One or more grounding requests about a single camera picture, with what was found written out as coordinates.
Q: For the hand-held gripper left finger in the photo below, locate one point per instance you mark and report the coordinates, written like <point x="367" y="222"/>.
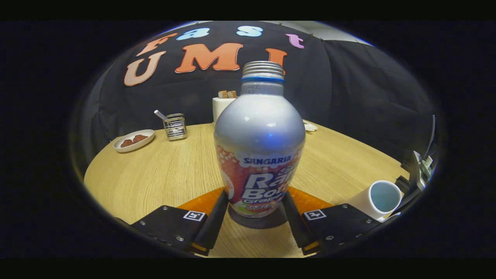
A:
<point x="215" y="226"/>

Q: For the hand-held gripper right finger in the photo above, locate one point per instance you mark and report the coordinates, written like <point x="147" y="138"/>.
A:
<point x="296" y="228"/>

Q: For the dark round coaster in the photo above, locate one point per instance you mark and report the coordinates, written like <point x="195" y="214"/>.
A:
<point x="255" y="223"/>

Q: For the white cup blue inside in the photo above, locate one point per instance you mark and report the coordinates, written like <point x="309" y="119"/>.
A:
<point x="383" y="195"/>

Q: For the silver juice bottle pink label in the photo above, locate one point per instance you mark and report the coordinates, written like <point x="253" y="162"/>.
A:
<point x="257" y="131"/>

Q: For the wooden table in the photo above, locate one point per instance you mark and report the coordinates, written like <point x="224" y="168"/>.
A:
<point x="174" y="170"/>

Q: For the small white tray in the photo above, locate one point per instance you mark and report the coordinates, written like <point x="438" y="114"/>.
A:
<point x="311" y="126"/>

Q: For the white plate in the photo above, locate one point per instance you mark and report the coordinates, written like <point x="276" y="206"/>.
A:
<point x="149" y="136"/>

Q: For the black table clamp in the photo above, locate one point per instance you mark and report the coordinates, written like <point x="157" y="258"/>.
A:
<point x="403" y="184"/>

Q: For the brown food piece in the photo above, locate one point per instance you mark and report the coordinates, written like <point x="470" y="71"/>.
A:
<point x="140" y="138"/>
<point x="126" y="143"/>

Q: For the white toaster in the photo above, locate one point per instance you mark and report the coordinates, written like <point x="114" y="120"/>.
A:
<point x="221" y="108"/>

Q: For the metal utensil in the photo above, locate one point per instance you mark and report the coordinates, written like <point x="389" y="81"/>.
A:
<point x="159" y="114"/>

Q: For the toast slice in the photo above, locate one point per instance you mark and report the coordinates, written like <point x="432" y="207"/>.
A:
<point x="226" y="94"/>

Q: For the black backdrop cloth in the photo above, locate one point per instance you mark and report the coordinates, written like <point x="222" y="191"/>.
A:
<point x="368" y="89"/>

